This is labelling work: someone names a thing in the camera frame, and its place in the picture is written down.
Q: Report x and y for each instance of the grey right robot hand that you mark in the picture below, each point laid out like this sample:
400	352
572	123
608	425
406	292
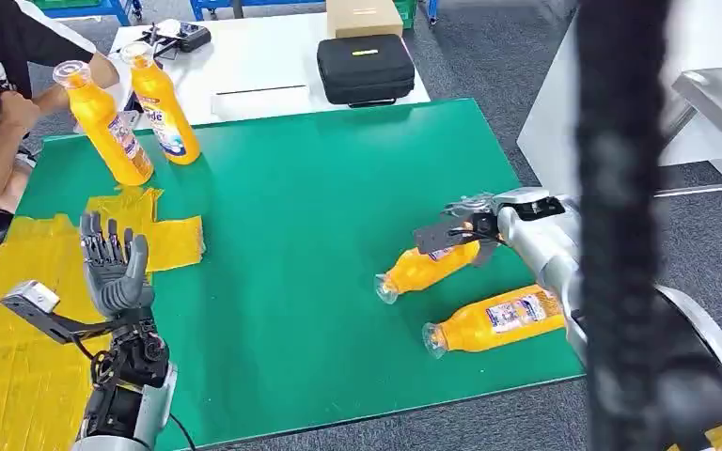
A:
476	204

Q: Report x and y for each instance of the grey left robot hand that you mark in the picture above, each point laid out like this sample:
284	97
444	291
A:
115	274

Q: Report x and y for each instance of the orange drink bottle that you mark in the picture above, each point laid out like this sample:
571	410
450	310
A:
165	112
426	269
109	131
498	320

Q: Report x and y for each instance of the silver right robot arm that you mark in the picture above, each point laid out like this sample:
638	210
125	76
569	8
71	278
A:
545	249

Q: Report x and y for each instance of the white cabinet panel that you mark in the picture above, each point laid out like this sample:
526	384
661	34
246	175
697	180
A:
554	112

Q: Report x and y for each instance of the green table mat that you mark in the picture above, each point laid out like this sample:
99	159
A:
311	236

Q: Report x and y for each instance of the black zip case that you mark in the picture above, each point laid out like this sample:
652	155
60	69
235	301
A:
366	68

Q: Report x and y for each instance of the green plastic crate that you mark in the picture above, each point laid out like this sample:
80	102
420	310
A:
406	12

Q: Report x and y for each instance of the cardboard box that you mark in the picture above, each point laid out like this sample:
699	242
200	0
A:
364	17

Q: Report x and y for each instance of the flat white box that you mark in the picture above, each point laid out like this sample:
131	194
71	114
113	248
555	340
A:
261	104

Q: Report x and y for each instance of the black handheld controller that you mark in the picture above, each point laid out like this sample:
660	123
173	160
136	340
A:
180	36

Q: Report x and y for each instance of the white table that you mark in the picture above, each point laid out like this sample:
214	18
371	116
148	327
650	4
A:
261	62

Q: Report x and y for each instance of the blue metal rack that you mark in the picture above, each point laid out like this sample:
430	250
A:
96	7
255	4

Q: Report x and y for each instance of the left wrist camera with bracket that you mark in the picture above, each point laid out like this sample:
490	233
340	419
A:
34	299

